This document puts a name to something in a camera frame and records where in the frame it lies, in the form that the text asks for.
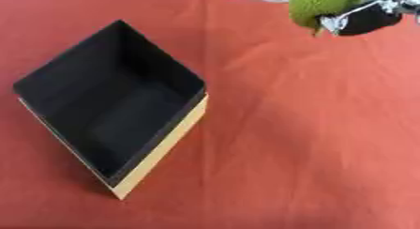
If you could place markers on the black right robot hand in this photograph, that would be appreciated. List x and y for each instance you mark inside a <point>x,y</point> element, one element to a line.
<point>369,20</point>

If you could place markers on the green knitted soft toy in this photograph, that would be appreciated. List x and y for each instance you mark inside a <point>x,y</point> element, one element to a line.
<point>320,3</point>

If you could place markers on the tan cardboard box black inside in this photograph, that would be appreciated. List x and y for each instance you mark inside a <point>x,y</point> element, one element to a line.
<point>109,107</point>

